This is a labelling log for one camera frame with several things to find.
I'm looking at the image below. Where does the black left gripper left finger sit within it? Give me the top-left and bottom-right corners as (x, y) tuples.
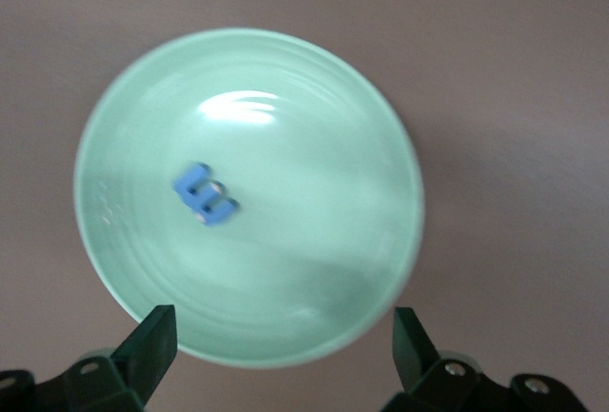
(0, 304), (178, 412)

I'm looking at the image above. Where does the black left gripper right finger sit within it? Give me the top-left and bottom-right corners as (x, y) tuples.
(380, 305), (585, 412)

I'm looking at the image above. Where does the blue letter m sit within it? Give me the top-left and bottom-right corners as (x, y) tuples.
(171, 162), (241, 228)

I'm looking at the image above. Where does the green plate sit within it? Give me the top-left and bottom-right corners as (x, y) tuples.
(73, 26), (424, 369)

